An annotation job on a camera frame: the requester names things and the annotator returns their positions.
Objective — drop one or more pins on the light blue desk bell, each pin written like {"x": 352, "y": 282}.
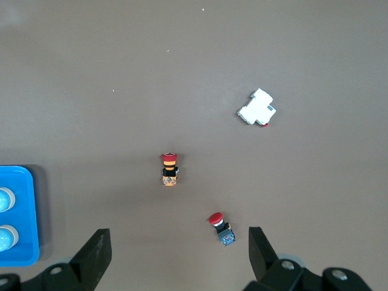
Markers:
{"x": 6, "y": 200}
{"x": 7, "y": 238}

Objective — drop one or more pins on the red yellow emergency stop button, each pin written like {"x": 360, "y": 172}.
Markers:
{"x": 169, "y": 172}

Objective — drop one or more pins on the white circuit breaker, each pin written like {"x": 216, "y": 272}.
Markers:
{"x": 256, "y": 106}

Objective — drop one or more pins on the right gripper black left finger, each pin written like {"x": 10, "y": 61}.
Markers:
{"x": 91, "y": 257}

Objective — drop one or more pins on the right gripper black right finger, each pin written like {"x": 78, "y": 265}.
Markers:
{"x": 263, "y": 257}

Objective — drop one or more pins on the blue plastic tray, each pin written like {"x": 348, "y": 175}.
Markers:
{"x": 28, "y": 212}

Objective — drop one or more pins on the red pushbutton black body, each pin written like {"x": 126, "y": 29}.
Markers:
{"x": 222, "y": 230}

